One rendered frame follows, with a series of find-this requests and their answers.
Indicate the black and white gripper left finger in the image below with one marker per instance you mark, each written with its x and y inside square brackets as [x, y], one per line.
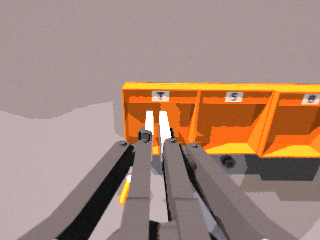
[79, 213]

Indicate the orange rack of bins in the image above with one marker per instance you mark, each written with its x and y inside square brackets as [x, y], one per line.
[197, 113]

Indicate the dark grey hex nut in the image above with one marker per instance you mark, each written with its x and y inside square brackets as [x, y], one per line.
[228, 162]

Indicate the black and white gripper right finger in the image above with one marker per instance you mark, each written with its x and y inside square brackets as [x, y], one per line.
[236, 214]

